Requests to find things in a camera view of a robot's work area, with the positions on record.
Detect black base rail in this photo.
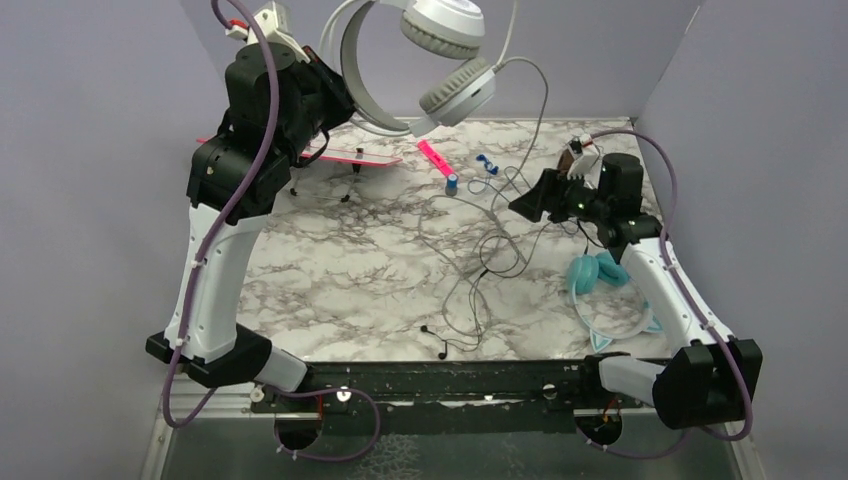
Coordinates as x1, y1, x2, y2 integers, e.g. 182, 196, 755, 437
251, 360, 646, 436

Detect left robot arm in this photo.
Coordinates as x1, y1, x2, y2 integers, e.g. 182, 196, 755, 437
145, 43, 354, 411

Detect black wired earbuds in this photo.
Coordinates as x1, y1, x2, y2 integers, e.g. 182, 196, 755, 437
419, 218, 584, 362

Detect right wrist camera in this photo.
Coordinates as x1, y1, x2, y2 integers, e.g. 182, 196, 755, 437
567, 134, 601, 179

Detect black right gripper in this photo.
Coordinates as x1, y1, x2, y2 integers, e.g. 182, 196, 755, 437
509, 167, 611, 225

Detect blue wired earbuds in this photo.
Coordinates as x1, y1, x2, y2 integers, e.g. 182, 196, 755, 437
467, 154, 531, 195

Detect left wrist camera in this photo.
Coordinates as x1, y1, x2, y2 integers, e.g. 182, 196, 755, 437
226, 1, 304, 55

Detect teal cat-ear headphones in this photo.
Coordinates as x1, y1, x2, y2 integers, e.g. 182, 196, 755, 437
565, 251, 663, 353

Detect white grey over-ear headphones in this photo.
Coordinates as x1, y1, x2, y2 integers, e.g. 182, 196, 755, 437
319, 0, 551, 346

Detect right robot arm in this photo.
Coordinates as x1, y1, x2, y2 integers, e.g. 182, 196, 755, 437
508, 153, 763, 439

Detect pink highlighter marker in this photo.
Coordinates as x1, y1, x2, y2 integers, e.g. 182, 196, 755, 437
417, 140, 455, 178

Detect brown over-ear headphones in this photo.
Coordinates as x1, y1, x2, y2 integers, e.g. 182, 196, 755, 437
557, 148, 584, 180

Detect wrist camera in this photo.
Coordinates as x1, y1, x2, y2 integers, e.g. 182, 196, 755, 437
226, 1, 304, 55
567, 134, 601, 179

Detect blue grey stamp cylinder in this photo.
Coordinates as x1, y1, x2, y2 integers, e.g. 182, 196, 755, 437
444, 174, 459, 197

